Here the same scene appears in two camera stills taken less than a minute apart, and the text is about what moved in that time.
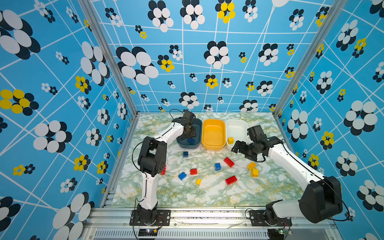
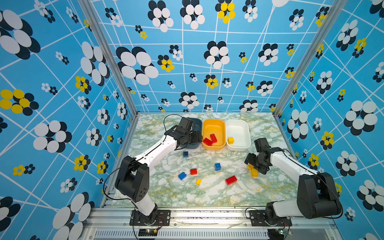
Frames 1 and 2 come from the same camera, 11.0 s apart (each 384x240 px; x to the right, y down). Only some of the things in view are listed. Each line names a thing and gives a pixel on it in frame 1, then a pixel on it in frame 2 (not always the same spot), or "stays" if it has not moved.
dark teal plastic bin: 184,144 stays
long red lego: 230,163 to 213,138
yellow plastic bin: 213,134 stays
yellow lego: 230,140 stays
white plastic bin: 237,129 stays
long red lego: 163,171 to 208,142
